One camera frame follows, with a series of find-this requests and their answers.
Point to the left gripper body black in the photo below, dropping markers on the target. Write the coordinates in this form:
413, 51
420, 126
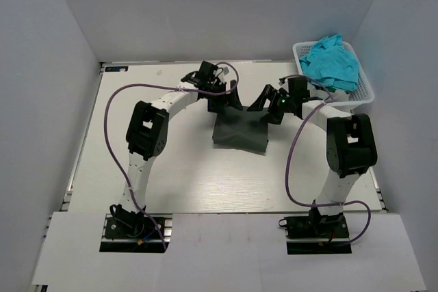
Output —
217, 100

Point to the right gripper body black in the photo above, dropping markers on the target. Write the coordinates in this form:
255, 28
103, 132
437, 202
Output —
280, 102

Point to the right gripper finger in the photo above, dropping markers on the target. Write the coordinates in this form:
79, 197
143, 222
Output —
266, 95
272, 117

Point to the dark grey t shirt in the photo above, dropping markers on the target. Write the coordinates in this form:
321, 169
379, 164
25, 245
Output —
242, 130

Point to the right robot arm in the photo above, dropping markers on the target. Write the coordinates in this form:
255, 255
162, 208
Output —
350, 144

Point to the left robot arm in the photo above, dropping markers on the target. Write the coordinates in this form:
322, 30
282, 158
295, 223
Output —
148, 130

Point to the light grey t shirt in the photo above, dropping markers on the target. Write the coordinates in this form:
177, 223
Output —
332, 97

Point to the turquoise t shirt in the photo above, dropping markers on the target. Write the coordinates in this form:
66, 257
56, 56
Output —
330, 63

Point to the white plastic basket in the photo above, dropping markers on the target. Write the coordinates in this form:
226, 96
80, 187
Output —
361, 96

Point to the blue table label sticker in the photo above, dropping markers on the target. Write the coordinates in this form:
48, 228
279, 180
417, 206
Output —
116, 68

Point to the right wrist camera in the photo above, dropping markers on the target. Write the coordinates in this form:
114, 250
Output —
296, 87

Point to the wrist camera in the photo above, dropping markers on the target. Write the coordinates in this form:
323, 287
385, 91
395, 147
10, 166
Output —
208, 77
296, 87

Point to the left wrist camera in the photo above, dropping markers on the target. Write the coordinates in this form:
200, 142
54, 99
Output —
208, 77

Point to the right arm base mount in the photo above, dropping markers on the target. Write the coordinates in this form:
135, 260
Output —
305, 238

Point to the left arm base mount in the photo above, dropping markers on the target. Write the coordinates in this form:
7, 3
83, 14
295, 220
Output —
117, 239

